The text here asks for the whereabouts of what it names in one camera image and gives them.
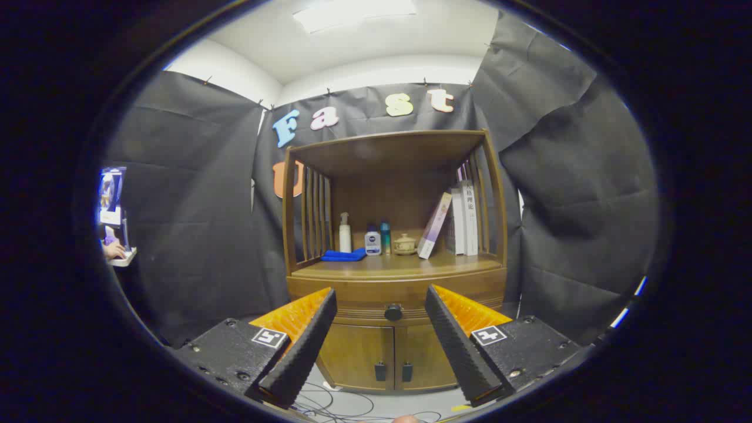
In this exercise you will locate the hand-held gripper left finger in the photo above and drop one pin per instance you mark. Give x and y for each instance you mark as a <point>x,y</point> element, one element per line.
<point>305,346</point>

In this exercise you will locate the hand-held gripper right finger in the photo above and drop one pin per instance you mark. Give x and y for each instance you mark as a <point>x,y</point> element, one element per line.
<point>455,346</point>

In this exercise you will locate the wooden drawer with black knob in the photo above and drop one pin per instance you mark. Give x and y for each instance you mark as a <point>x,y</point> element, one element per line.
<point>364,291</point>

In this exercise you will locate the wooden countertop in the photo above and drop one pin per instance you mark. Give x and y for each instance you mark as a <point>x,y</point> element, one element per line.
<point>411,264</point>

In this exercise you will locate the wooden cabinet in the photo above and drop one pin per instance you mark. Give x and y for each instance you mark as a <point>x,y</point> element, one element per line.
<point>388,153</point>

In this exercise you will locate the blue folded cloth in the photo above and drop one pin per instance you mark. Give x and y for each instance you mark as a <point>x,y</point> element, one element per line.
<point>343,255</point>

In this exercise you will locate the beige lidded tea cup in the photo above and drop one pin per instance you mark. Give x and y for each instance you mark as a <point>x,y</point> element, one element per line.
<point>405,245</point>

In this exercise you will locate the white spray bottle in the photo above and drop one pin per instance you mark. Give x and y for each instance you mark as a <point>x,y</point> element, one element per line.
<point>345,238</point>

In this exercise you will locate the purple and white book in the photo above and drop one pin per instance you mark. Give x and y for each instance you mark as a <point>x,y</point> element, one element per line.
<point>435,226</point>

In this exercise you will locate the white bottle with blue cap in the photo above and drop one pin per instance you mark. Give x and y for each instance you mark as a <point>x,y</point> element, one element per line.
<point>372,244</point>

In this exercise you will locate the teal bottle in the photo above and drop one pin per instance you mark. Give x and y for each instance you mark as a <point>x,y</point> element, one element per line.
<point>385,238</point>

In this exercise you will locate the white book with black lettering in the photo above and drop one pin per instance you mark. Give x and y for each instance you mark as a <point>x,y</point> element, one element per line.
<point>470,217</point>

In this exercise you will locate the black backdrop cloth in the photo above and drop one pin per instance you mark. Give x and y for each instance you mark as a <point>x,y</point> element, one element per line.
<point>188,176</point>

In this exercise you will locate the computer monitor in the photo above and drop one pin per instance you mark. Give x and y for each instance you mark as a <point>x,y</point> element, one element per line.
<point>111,194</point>

